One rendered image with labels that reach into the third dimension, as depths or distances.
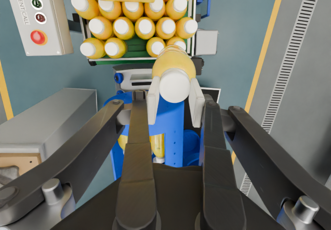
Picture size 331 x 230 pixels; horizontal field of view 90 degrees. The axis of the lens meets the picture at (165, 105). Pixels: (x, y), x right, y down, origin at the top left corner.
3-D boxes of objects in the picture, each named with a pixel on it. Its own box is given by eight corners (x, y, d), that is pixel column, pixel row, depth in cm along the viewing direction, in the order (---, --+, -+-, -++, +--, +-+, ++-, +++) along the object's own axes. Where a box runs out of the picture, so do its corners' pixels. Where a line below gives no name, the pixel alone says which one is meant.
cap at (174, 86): (159, 69, 21) (159, 72, 19) (190, 70, 21) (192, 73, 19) (159, 97, 23) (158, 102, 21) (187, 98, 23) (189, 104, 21)
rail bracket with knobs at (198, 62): (176, 72, 77) (180, 76, 67) (176, 55, 74) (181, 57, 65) (196, 71, 78) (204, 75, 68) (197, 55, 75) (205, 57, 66)
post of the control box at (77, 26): (107, 37, 149) (47, 28, 56) (106, 32, 147) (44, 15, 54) (111, 37, 149) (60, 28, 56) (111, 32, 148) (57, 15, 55)
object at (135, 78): (132, 79, 73) (129, 86, 61) (131, 74, 72) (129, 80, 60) (154, 78, 74) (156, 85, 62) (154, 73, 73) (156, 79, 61)
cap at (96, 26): (99, 36, 51) (97, 36, 49) (87, 27, 50) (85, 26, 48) (106, 26, 50) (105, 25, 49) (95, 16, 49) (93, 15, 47)
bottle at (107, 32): (111, 43, 69) (100, 44, 52) (96, 31, 67) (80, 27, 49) (121, 29, 68) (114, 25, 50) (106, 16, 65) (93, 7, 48)
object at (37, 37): (34, 44, 48) (31, 44, 47) (30, 30, 47) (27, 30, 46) (47, 44, 49) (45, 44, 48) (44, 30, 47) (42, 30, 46)
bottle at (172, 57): (157, 43, 37) (147, 55, 20) (189, 45, 37) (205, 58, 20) (157, 74, 40) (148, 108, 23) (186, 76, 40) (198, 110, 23)
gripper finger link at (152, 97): (154, 125, 16) (146, 124, 16) (159, 98, 22) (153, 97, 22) (154, 95, 14) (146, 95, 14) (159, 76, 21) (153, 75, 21)
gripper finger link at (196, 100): (196, 98, 14) (205, 98, 14) (190, 77, 21) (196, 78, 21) (192, 127, 16) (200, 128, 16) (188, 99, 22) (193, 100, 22)
